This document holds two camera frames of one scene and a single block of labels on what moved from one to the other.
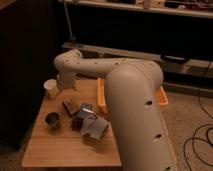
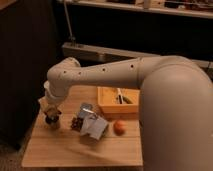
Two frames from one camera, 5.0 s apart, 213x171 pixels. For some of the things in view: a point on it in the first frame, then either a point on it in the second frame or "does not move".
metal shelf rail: x=165 y=60 does not move
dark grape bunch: x=76 y=122 does not move
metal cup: x=53 y=120 does not move
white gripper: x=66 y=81 -> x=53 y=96
